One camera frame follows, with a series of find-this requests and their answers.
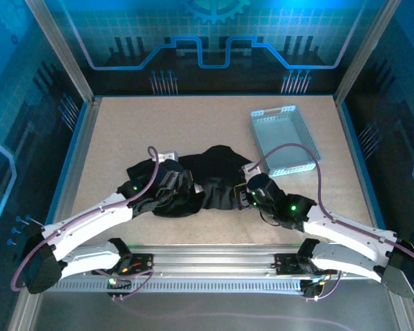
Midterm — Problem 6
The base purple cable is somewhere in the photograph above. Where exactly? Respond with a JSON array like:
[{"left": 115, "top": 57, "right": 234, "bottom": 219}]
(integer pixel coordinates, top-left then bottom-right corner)
[
  {"left": 110, "top": 268, "right": 157, "bottom": 301},
  {"left": 305, "top": 270, "right": 344, "bottom": 303}
]

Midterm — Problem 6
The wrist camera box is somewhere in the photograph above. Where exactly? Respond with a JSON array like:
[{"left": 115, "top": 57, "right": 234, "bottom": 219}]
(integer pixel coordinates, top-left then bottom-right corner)
[
  {"left": 240, "top": 163, "right": 264, "bottom": 176},
  {"left": 157, "top": 149, "right": 179, "bottom": 163}
]

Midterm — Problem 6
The blue table edge strip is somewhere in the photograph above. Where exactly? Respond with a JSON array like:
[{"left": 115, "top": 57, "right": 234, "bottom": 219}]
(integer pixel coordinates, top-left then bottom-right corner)
[{"left": 340, "top": 99, "right": 387, "bottom": 235}]

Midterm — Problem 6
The light blue perforated plastic basket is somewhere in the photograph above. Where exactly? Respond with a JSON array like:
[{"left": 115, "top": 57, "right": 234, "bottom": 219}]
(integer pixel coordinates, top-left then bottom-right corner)
[{"left": 250, "top": 105, "right": 322, "bottom": 179}]

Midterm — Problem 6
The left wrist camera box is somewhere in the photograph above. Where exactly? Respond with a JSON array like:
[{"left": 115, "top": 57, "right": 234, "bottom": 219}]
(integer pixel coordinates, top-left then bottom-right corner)
[{"left": 157, "top": 149, "right": 179, "bottom": 163}]

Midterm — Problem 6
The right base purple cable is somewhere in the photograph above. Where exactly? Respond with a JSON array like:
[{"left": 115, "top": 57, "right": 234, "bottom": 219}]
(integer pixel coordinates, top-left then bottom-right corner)
[{"left": 305, "top": 270, "right": 344, "bottom": 303}]

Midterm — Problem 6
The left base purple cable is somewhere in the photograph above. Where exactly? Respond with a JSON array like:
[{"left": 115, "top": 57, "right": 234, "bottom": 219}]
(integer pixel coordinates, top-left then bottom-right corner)
[{"left": 110, "top": 268, "right": 157, "bottom": 301}]

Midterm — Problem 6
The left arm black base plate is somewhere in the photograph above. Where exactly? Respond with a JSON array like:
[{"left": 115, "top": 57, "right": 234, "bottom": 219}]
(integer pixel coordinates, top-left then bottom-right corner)
[{"left": 91, "top": 253, "right": 153, "bottom": 277}]

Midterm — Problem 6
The black t-shirt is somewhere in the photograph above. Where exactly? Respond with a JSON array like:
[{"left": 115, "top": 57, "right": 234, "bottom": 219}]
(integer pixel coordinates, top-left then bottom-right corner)
[{"left": 117, "top": 144, "right": 255, "bottom": 219}]

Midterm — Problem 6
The slotted grey cable duct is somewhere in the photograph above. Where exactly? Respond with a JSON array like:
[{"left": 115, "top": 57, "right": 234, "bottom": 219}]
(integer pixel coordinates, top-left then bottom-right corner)
[{"left": 55, "top": 279, "right": 306, "bottom": 294}]

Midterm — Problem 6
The aluminium side rail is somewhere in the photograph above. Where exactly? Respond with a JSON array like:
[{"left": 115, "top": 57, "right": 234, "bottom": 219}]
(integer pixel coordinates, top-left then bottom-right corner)
[{"left": 53, "top": 97, "right": 101, "bottom": 228}]

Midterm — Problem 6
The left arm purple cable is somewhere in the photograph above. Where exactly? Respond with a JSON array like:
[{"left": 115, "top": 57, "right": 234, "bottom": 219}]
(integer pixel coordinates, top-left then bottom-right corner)
[{"left": 10, "top": 146, "right": 159, "bottom": 292}]

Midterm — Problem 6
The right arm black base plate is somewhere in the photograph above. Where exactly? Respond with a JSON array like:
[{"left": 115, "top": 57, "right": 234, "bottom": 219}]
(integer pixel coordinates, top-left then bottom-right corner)
[{"left": 274, "top": 253, "right": 338, "bottom": 276}]

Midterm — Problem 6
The aluminium mounting rail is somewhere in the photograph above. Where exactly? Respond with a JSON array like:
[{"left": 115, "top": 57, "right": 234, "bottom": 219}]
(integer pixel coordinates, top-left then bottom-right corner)
[{"left": 55, "top": 243, "right": 387, "bottom": 277}]

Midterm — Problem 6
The aluminium frame post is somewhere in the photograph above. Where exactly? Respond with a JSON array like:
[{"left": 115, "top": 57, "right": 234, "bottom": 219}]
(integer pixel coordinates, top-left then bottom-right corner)
[
  {"left": 24, "top": 0, "right": 97, "bottom": 105},
  {"left": 333, "top": 0, "right": 403, "bottom": 104}
]

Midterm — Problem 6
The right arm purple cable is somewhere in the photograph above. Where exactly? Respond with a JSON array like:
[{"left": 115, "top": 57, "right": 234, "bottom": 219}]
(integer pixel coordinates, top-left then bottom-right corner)
[{"left": 250, "top": 143, "right": 414, "bottom": 268}]

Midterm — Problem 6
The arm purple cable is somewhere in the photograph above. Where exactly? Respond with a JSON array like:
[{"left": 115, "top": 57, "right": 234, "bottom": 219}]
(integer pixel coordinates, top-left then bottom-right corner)
[
  {"left": 250, "top": 143, "right": 414, "bottom": 268},
  {"left": 10, "top": 146, "right": 159, "bottom": 292}
]

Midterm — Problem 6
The steel plate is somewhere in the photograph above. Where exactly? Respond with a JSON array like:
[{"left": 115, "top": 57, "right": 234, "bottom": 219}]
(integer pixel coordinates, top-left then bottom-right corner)
[{"left": 8, "top": 292, "right": 411, "bottom": 331}]

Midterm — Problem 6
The black cable connector block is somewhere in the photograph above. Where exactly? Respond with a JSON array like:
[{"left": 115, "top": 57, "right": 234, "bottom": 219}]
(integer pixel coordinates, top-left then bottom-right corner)
[
  {"left": 302, "top": 279, "right": 324, "bottom": 301},
  {"left": 106, "top": 275, "right": 132, "bottom": 301}
]

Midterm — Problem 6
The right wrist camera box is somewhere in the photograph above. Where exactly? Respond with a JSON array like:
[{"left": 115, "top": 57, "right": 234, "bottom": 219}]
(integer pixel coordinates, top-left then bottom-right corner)
[{"left": 240, "top": 163, "right": 264, "bottom": 176}]

